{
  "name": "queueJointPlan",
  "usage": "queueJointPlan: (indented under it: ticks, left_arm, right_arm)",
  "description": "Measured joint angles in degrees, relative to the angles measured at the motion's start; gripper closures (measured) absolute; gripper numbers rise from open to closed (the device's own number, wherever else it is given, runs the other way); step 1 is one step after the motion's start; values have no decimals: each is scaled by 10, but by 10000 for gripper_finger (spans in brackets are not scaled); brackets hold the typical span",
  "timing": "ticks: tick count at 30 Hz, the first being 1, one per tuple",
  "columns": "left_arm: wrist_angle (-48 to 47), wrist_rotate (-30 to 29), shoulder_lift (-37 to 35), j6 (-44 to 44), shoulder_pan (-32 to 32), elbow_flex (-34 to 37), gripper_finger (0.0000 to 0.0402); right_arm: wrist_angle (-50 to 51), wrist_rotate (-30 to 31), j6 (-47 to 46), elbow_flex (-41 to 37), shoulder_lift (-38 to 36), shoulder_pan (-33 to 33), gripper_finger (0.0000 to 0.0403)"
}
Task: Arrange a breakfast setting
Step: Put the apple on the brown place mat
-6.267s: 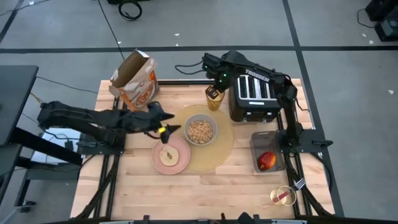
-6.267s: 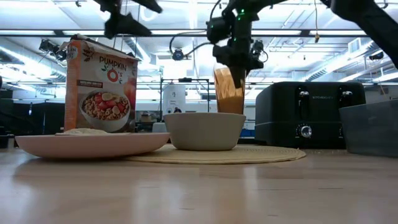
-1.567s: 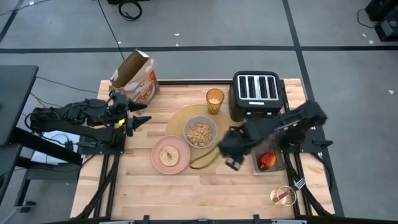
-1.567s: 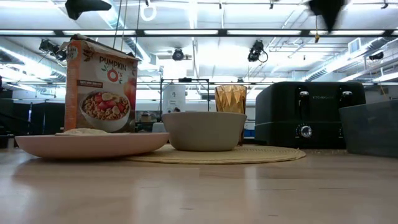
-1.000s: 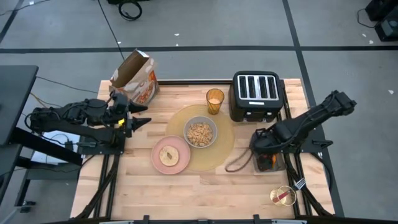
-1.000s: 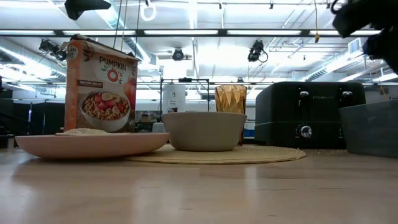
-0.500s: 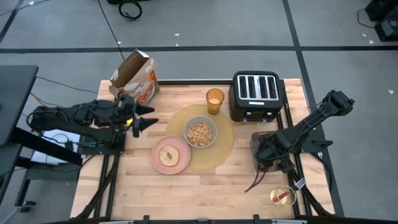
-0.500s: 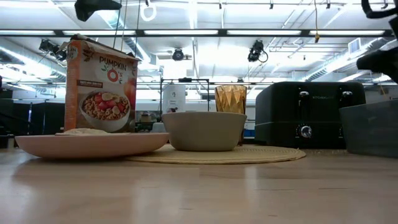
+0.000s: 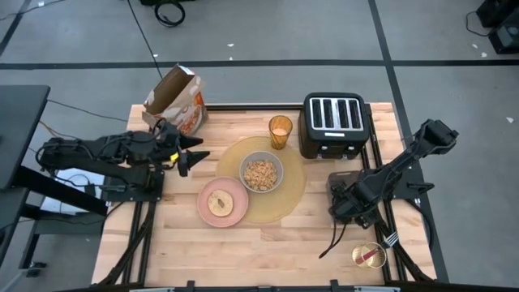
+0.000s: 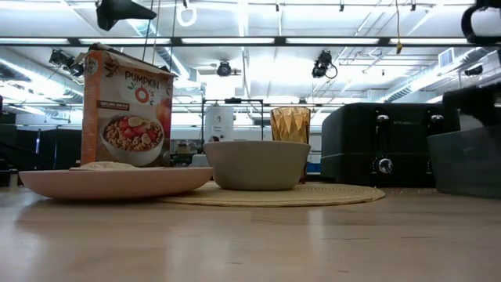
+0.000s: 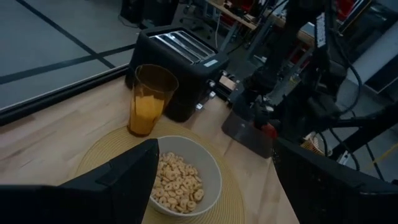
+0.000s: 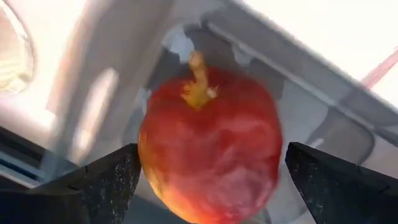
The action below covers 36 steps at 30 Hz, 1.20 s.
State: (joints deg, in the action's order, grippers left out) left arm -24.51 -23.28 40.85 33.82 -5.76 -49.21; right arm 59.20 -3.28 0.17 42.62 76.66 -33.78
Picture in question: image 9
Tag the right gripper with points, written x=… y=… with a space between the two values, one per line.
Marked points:
x=354 y=204

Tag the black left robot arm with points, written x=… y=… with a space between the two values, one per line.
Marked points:
x=101 y=152

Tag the Pumpkin O's cereal box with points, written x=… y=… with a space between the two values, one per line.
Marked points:
x=178 y=101

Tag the pink round plate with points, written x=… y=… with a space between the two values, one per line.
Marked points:
x=239 y=203

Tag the black side desk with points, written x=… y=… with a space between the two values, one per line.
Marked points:
x=20 y=130

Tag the black four-slot toaster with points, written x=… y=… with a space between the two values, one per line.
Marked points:
x=312 y=138

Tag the black aluminium table frame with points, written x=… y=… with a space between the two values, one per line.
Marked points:
x=251 y=107

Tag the cereal rings heap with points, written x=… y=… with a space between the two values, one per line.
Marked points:
x=261 y=175

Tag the small glass jar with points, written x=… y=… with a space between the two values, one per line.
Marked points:
x=379 y=263

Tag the black equipment case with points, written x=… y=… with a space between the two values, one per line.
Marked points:
x=500 y=24

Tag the toasted bagel half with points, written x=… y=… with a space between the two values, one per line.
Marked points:
x=221 y=203

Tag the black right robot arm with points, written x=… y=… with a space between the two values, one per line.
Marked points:
x=409 y=156

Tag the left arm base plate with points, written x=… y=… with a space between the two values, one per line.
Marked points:
x=134 y=195

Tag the round woven straw placemat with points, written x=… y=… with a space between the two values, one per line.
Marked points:
x=280 y=203

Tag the amber faceted plastic cup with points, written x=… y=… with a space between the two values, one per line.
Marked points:
x=280 y=142

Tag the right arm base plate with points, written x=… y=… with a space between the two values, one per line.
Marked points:
x=409 y=178

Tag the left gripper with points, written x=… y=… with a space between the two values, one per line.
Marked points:
x=168 y=142

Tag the grey-white ceramic bowl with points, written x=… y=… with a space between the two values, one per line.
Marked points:
x=247 y=170

